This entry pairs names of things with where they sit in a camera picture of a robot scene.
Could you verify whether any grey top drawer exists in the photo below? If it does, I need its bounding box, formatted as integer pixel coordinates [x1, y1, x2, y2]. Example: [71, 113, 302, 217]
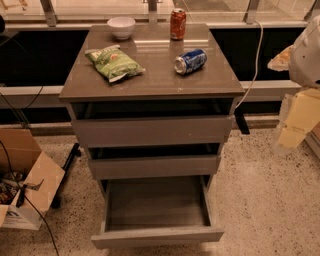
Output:
[68, 99, 233, 148]

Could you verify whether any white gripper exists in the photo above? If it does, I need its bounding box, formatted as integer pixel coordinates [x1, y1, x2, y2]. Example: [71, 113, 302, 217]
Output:
[272, 89, 320, 154]

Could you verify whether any black stand leg right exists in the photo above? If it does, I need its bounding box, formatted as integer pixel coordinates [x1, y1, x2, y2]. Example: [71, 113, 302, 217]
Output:
[234, 108, 250, 135]

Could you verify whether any cardboard box right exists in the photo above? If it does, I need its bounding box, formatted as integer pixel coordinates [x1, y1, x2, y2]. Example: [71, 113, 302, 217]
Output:
[305, 123, 320, 159]

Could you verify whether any grey drawer cabinet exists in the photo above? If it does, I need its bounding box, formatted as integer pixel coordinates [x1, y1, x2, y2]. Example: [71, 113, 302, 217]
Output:
[58, 22, 246, 193]

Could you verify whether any green chip bag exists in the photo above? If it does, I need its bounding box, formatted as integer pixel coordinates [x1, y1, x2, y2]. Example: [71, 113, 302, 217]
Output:
[85, 45, 145, 83]

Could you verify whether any grey drawer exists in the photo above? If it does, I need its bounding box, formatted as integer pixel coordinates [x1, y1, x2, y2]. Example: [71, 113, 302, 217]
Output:
[68, 99, 233, 148]
[89, 143, 221, 180]
[91, 176, 223, 249]

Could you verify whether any orange soda can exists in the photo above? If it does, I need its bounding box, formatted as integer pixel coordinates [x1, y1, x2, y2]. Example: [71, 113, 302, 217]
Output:
[170, 8, 186, 40]

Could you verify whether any grey bottom drawer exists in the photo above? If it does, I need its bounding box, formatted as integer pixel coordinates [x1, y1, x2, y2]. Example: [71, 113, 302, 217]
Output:
[91, 176, 223, 249]

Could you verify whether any black stand leg left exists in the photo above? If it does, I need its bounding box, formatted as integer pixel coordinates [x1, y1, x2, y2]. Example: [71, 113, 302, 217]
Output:
[51, 143, 81, 209]

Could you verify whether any blue soda can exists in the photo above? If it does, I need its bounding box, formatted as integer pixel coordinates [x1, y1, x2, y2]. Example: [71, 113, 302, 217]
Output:
[174, 49, 207, 75]

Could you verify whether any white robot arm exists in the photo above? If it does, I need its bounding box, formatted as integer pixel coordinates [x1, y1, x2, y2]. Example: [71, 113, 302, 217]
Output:
[267, 15, 320, 153]

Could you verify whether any white ceramic bowl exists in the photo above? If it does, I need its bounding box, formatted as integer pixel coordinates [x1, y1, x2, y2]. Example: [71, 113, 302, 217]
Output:
[107, 17, 136, 40]

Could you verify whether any grey middle drawer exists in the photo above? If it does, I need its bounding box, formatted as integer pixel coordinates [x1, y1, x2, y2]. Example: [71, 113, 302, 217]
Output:
[89, 143, 221, 180]

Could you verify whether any open cardboard box left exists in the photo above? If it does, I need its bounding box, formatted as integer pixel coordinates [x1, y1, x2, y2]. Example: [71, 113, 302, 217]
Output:
[0, 129, 64, 230]

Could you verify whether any white cable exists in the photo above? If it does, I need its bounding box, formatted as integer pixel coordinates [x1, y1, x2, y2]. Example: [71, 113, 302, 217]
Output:
[234, 20, 264, 110]

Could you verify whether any black stand leg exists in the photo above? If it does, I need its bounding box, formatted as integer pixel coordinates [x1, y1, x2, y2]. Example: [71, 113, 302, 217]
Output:
[234, 108, 250, 135]
[51, 143, 81, 209]

